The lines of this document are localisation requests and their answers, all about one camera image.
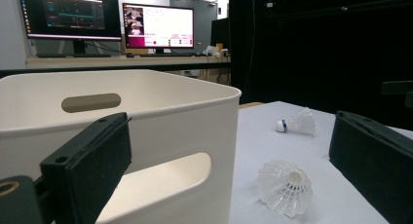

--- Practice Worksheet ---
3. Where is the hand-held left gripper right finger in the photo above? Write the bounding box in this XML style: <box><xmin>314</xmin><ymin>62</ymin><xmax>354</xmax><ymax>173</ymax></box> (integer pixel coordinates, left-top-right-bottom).
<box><xmin>328</xmin><ymin>110</ymin><xmax>413</xmax><ymax>224</ymax></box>

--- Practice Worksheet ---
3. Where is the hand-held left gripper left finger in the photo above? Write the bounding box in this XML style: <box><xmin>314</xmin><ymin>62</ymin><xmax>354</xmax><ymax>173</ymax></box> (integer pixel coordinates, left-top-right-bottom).
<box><xmin>39</xmin><ymin>111</ymin><xmax>133</xmax><ymax>224</ymax></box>

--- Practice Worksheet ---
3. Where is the white plastic shuttlecock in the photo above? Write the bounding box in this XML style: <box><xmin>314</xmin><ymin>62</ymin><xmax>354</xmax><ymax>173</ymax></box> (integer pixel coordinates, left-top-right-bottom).
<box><xmin>275</xmin><ymin>106</ymin><xmax>317</xmax><ymax>136</ymax></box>
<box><xmin>256</xmin><ymin>159</ymin><xmax>315</xmax><ymax>218</ymax></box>

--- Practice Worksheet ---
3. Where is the white plastic storage basket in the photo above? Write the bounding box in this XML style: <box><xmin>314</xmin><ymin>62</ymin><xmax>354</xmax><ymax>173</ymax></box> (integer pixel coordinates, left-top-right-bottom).
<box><xmin>0</xmin><ymin>68</ymin><xmax>243</xmax><ymax>224</ymax></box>

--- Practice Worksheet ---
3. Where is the black keyboard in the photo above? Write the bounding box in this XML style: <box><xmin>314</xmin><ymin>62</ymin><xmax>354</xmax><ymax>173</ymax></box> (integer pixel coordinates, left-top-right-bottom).
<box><xmin>126</xmin><ymin>52</ymin><xmax>197</xmax><ymax>58</ymax></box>
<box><xmin>35</xmin><ymin>52</ymin><xmax>113</xmax><ymax>59</ymax></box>

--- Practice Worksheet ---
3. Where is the light wooden desk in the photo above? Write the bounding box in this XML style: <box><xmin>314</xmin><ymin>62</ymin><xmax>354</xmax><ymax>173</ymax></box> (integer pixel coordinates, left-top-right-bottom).
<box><xmin>25</xmin><ymin>55</ymin><xmax>232</xmax><ymax>71</ymax></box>

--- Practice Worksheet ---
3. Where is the white table sheet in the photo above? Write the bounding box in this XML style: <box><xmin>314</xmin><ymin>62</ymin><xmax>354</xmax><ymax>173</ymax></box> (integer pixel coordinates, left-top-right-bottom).
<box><xmin>228</xmin><ymin>100</ymin><xmax>413</xmax><ymax>224</ymax></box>

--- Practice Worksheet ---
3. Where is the black curtain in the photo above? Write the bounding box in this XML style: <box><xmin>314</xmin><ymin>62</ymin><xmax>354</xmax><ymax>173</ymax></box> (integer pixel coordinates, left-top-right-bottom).
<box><xmin>228</xmin><ymin>0</ymin><xmax>413</xmax><ymax>131</ymax></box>

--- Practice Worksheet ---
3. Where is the dark-screen computer monitor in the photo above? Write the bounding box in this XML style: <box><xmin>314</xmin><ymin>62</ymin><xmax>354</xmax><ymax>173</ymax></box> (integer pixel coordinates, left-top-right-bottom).
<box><xmin>18</xmin><ymin>0</ymin><xmax>123</xmax><ymax>56</ymax></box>

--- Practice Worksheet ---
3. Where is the bright-screen computer monitor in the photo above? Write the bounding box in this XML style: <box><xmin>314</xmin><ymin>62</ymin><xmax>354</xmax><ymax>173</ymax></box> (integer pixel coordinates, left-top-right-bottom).
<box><xmin>122</xmin><ymin>2</ymin><xmax>196</xmax><ymax>55</ymax></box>

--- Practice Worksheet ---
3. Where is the small clutter on desk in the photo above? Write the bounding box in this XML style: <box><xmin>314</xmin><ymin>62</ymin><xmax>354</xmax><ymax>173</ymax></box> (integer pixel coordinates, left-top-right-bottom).
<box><xmin>204</xmin><ymin>43</ymin><xmax>230</xmax><ymax>58</ymax></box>

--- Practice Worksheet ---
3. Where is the grey door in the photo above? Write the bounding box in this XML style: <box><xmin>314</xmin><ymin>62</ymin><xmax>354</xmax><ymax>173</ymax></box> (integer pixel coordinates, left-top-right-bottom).
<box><xmin>169</xmin><ymin>0</ymin><xmax>219</xmax><ymax>54</ymax></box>

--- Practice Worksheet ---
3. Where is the switched-off black monitor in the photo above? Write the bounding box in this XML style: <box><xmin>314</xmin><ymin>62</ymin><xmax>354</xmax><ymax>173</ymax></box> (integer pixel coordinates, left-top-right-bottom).
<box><xmin>210</xmin><ymin>18</ymin><xmax>231</xmax><ymax>51</ymax></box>

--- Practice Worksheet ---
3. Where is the thin hanging black cable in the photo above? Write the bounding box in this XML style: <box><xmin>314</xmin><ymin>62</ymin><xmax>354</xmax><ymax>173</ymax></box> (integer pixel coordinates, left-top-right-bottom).
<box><xmin>244</xmin><ymin>0</ymin><xmax>258</xmax><ymax>91</ymax></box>

